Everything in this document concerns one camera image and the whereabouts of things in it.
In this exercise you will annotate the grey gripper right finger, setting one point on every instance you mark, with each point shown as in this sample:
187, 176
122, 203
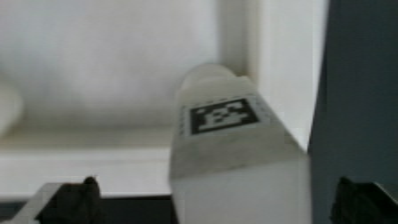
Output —
365, 203

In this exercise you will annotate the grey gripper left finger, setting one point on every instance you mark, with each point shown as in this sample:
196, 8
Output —
65, 204

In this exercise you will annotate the white table leg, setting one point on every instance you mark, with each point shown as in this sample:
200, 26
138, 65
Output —
239, 175

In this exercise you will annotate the white square tabletop tray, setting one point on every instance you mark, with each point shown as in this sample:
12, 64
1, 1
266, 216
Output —
95, 58

